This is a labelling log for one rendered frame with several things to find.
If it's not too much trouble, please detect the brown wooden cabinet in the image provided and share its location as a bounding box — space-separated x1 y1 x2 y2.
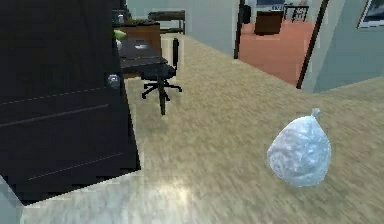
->
119 21 162 54

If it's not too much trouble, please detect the dark brown room door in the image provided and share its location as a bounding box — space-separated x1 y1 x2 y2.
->
0 0 142 204

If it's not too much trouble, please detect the dark low shelf bench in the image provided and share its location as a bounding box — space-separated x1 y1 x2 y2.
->
147 9 186 35

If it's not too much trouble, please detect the black office chair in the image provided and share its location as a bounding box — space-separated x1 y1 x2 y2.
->
140 37 183 101

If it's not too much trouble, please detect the white tied garbage bag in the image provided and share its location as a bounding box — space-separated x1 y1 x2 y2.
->
266 107 333 188

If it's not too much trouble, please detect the black side table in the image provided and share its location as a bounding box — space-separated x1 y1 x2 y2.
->
283 3 310 24

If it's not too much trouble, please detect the silver round door knob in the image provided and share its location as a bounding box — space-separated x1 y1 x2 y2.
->
106 73 121 90

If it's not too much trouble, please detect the green round object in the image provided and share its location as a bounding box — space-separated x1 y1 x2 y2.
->
113 29 128 41

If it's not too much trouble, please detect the framed wall picture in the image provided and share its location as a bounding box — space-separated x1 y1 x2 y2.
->
356 0 384 30

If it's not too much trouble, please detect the brown wooden box table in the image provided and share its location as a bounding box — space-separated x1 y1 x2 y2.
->
254 10 285 36

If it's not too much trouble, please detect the black desk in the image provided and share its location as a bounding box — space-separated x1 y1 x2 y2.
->
118 37 169 116

